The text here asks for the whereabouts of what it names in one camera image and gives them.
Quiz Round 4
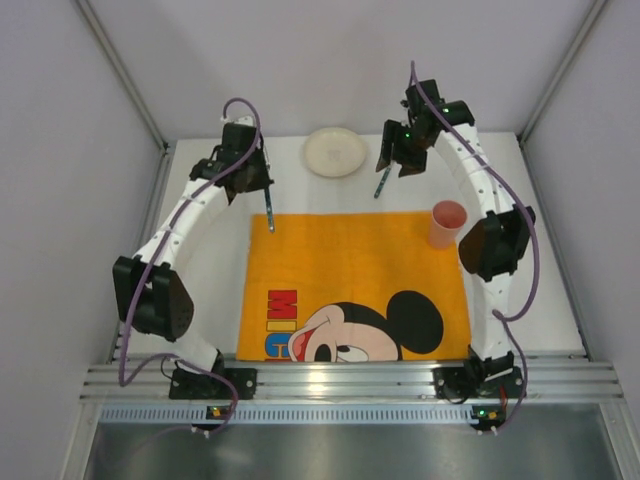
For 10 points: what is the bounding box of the orange Mickey Mouse placemat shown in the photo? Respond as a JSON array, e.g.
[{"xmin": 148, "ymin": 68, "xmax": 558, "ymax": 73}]
[{"xmin": 237, "ymin": 212, "xmax": 471, "ymax": 363}]

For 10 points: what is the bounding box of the pink plastic cup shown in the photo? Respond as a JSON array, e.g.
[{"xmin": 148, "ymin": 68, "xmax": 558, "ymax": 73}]
[{"xmin": 428, "ymin": 200, "xmax": 467, "ymax": 249}]

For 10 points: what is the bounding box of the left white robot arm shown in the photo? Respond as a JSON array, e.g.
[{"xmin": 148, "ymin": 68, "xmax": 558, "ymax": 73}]
[{"xmin": 112, "ymin": 115, "xmax": 273, "ymax": 372}]

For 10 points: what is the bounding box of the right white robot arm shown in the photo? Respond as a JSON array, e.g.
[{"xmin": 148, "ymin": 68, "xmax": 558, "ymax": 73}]
[{"xmin": 376, "ymin": 79, "xmax": 540, "ymax": 385}]

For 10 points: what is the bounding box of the fork with teal handle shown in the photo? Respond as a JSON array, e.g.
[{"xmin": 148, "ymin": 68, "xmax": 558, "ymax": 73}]
[{"xmin": 264, "ymin": 187, "xmax": 276, "ymax": 234}]

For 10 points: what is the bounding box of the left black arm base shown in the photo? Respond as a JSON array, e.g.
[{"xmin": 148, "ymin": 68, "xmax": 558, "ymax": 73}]
[{"xmin": 160, "ymin": 359, "xmax": 257, "ymax": 400}]

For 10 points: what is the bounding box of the cream round plate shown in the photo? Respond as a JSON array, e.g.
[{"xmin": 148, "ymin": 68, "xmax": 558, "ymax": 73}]
[{"xmin": 302, "ymin": 127, "xmax": 368, "ymax": 178}]

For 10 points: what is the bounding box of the aluminium mounting rail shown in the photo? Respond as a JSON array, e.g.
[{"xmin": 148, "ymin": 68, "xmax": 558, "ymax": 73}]
[{"xmin": 80, "ymin": 355, "xmax": 624, "ymax": 403}]

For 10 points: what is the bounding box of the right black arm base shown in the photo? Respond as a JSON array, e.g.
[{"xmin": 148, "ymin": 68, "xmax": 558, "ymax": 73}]
[{"xmin": 433, "ymin": 367, "xmax": 524, "ymax": 404}]

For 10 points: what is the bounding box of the perforated grey cable duct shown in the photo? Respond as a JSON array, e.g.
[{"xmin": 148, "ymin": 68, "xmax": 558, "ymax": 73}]
[{"xmin": 99, "ymin": 404, "xmax": 504, "ymax": 425}]

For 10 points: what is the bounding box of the spoon with teal handle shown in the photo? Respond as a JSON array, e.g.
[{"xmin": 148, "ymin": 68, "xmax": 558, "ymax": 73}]
[{"xmin": 374, "ymin": 165, "xmax": 392, "ymax": 199}]

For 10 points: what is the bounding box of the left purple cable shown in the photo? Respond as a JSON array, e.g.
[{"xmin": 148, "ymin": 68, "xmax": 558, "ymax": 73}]
[{"xmin": 117, "ymin": 97, "xmax": 264, "ymax": 431}]

